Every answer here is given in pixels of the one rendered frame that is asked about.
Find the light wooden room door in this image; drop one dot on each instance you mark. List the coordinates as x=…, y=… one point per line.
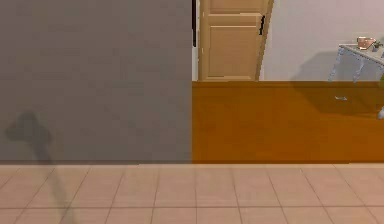
x=232, y=50

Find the small pale flat object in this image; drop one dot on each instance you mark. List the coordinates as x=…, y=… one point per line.
x=340, y=98

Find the pale grey side table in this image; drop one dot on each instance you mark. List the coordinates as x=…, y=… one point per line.
x=361, y=55

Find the small green potted plant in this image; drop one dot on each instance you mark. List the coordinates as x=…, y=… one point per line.
x=377, y=45

